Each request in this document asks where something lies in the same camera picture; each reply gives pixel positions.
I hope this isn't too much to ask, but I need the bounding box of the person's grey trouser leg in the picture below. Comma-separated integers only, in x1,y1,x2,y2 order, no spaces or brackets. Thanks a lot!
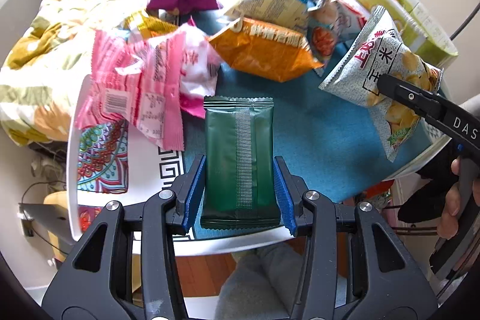
215,241,347,320

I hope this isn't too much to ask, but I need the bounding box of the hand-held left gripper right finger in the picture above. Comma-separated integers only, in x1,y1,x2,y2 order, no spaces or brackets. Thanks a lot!
273,156,439,320

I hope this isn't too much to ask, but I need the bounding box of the orange snack packet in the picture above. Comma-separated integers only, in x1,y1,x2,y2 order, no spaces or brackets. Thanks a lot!
207,17,325,82

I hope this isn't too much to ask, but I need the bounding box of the beige snack packet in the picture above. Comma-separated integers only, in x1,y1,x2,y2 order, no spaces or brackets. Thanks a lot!
224,0,310,39

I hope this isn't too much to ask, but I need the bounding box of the thin black cable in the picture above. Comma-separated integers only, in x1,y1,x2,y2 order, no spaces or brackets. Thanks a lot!
449,3,480,39

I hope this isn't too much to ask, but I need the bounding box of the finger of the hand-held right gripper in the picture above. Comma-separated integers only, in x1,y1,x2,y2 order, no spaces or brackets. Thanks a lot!
375,73,439,121

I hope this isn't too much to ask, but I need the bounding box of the dark green snack packet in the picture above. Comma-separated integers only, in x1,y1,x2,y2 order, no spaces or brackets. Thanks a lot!
200,95,280,231

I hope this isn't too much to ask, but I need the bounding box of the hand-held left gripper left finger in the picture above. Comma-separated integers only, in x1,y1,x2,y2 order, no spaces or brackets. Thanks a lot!
41,154,207,320

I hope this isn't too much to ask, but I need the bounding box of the grey chips packet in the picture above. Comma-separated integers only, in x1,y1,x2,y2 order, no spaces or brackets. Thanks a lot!
318,5,444,162

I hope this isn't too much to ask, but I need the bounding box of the red white snack packet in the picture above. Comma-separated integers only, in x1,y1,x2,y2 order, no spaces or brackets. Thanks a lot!
307,0,370,67

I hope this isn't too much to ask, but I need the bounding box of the white pink snack packet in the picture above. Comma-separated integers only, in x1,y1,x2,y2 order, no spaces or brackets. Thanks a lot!
179,17,223,118

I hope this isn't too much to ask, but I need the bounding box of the person's right hand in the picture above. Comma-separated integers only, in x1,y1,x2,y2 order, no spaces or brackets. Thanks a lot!
436,157,470,238

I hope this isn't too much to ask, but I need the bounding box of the gold yellow snack packet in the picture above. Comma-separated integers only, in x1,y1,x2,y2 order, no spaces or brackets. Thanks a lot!
119,10,180,43

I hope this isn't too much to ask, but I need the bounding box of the floral blanket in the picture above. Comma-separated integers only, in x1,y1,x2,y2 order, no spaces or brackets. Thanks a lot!
0,0,263,148

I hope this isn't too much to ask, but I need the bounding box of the grey flat box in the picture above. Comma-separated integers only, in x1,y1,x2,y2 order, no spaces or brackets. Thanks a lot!
18,203,70,240

